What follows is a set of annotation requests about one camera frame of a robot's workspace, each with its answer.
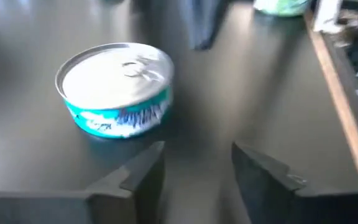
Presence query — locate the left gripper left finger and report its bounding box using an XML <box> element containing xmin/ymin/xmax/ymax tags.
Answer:
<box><xmin>0</xmin><ymin>140</ymin><xmax>167</xmax><ymax>224</ymax></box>

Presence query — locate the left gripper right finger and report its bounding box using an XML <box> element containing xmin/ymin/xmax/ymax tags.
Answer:
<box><xmin>231</xmin><ymin>141</ymin><xmax>358</xmax><ymax>224</ymax></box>

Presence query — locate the teal label can silver lid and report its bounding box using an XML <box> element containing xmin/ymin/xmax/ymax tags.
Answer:
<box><xmin>54</xmin><ymin>42</ymin><xmax>176</xmax><ymax>140</ymax></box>

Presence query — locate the black table mat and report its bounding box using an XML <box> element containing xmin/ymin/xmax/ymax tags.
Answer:
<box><xmin>0</xmin><ymin>0</ymin><xmax>358</xmax><ymax>224</ymax></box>

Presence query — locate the wooden shelf black metal frame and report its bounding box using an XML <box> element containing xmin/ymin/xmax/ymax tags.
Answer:
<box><xmin>178</xmin><ymin>0</ymin><xmax>229</xmax><ymax>52</ymax></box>

